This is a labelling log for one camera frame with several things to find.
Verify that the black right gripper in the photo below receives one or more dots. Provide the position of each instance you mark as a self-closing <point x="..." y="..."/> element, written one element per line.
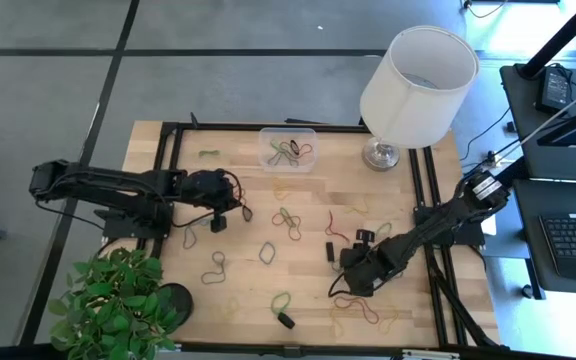
<point x="368" y="270"/>

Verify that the black power adapter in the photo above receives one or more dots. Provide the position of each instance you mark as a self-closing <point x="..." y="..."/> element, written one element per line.
<point x="554" y="90"/>

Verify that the red rubber band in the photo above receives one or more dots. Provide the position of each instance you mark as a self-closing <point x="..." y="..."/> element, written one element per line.
<point x="310" y="148"/>
<point x="331" y="222"/>
<point x="368" y="315"/>
<point x="295" y="235"/>
<point x="241" y="192"/>

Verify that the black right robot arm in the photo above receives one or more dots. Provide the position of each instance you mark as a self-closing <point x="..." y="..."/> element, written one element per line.
<point x="443" y="225"/>

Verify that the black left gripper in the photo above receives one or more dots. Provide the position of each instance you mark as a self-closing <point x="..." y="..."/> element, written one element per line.
<point x="210" y="190"/>

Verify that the green artificial plant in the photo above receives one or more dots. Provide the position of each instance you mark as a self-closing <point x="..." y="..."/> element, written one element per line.
<point x="113" y="300"/>

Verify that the white shade table lamp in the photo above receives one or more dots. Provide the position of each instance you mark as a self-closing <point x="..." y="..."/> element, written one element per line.
<point x="418" y="90"/>

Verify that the green rubber band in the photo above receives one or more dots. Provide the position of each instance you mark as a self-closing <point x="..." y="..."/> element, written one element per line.
<point x="209" y="153"/>
<point x="284" y="212"/>
<point x="383" y="225"/>
<point x="274" y="144"/>
<point x="274" y="305"/>

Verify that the black diagonal pole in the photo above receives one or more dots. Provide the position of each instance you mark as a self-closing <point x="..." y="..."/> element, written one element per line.
<point x="558" y="40"/>

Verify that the clear plastic bin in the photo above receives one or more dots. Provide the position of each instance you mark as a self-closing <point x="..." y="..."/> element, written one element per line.
<point x="264" y="134"/>

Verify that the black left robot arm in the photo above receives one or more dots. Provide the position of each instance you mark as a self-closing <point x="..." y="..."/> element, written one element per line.
<point x="108" y="180"/>

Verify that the black side desk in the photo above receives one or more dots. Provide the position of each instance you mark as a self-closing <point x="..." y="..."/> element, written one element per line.
<point x="528" y="130"/>

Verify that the yellow rubber band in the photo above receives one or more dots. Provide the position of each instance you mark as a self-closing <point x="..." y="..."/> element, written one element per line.
<point x="363" y="210"/>
<point x="390" y="327"/>
<point x="230" y="307"/>
<point x="335" y="325"/>
<point x="275" y="187"/>

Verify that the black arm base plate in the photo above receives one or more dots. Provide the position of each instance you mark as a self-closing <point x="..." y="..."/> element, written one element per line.
<point x="118" y="227"/>
<point x="468" y="235"/>

